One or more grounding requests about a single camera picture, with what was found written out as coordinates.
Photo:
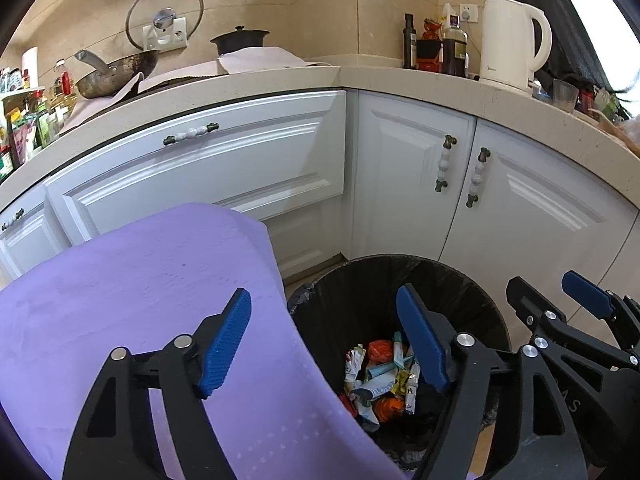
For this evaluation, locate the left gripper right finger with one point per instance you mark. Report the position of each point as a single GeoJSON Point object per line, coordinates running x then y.
{"type": "Point", "coordinates": [534, 436]}

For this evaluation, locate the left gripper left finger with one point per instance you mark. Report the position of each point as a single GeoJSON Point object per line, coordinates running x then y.
{"type": "Point", "coordinates": [114, 437]}

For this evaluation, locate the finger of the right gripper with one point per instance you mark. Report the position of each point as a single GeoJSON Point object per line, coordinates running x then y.
{"type": "Point", "coordinates": [620, 314]}
{"type": "Point", "coordinates": [548, 322]}

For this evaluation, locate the small orange plastic bag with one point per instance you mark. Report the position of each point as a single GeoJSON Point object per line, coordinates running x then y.
{"type": "Point", "coordinates": [387, 407]}

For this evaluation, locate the large red plastic bag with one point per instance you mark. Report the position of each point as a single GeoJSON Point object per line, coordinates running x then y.
{"type": "Point", "coordinates": [380, 352]}

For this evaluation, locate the white patterned knotted wrapper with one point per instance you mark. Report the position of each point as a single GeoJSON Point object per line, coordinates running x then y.
{"type": "Point", "coordinates": [412, 388]}

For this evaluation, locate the yellow knotted snack bag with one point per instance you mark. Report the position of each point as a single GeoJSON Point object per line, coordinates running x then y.
{"type": "Point", "coordinates": [399, 388]}

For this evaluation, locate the teal white tube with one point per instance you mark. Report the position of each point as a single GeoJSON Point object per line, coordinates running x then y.
{"type": "Point", "coordinates": [398, 351]}

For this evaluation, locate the red label black bottle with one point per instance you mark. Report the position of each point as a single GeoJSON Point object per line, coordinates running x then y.
{"type": "Point", "coordinates": [349, 404]}

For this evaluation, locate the purple tablecloth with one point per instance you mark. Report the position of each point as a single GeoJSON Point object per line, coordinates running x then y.
{"type": "Point", "coordinates": [140, 286]}

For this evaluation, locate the drinking glass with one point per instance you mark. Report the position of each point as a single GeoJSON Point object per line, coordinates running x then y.
{"type": "Point", "coordinates": [564, 95]}

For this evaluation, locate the dark soy sauce bottle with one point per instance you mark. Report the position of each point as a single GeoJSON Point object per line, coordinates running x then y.
{"type": "Point", "coordinates": [454, 41]}

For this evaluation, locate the white electric kettle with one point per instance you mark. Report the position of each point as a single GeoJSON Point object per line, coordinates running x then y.
{"type": "Point", "coordinates": [516, 42]}

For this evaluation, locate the red box on counter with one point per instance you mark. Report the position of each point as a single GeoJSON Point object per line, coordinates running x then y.
{"type": "Point", "coordinates": [428, 47]}

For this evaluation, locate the dark olive oil bottle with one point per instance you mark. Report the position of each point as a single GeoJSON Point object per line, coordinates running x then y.
{"type": "Point", "coordinates": [409, 42]}

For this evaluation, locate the white spice rack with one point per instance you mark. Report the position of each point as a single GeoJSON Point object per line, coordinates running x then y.
{"type": "Point", "coordinates": [20, 139]}

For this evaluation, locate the cooking oil bottle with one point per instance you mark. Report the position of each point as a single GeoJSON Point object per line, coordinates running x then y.
{"type": "Point", "coordinates": [63, 92]}

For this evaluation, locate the steel wok pan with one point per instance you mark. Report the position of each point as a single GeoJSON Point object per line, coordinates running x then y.
{"type": "Point", "coordinates": [107, 79]}

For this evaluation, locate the pink cloth on stove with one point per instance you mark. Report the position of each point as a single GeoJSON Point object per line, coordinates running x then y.
{"type": "Point", "coordinates": [250, 59]}

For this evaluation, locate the black clay pot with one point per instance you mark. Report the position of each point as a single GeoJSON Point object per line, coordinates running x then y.
{"type": "Point", "coordinates": [239, 39]}

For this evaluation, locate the glass pot lid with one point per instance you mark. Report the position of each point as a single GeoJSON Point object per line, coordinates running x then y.
{"type": "Point", "coordinates": [165, 31]}

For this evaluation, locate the corner door right handle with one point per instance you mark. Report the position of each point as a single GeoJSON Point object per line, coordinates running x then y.
{"type": "Point", "coordinates": [477, 177]}

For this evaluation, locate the corner door handle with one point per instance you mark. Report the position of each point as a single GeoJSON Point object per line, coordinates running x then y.
{"type": "Point", "coordinates": [477, 177]}
{"type": "Point", "coordinates": [444, 162]}

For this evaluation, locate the corner door left handle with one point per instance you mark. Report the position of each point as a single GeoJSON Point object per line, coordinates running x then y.
{"type": "Point", "coordinates": [444, 162]}

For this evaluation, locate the left cabinet handle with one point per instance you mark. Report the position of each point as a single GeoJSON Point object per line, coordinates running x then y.
{"type": "Point", "coordinates": [17, 216]}

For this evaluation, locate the middle drawer handle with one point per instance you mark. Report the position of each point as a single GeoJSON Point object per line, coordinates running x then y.
{"type": "Point", "coordinates": [191, 133]}

